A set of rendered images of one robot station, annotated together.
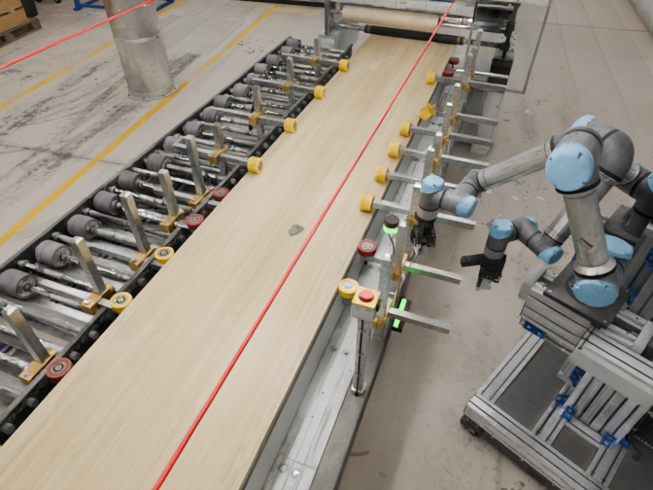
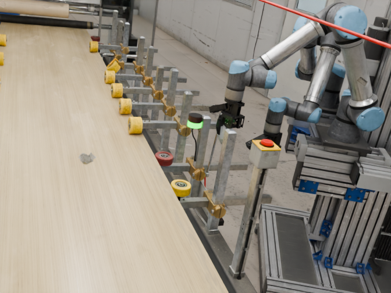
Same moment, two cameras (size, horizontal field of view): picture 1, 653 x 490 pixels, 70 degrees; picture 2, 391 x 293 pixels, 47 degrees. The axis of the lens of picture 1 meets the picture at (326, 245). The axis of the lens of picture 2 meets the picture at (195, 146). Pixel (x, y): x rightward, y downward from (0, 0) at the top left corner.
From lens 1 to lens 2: 1.09 m
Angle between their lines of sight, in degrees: 40
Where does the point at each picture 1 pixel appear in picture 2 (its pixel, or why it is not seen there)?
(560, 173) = (349, 25)
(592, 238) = (366, 75)
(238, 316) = (105, 236)
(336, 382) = not seen: hidden behind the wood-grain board
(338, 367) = not seen: hidden behind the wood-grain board
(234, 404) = not seen: outside the picture
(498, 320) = (224, 232)
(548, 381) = (299, 250)
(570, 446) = (344, 284)
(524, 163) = (299, 39)
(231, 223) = (8, 167)
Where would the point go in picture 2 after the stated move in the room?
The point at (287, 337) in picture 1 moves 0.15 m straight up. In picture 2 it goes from (172, 236) to (178, 196)
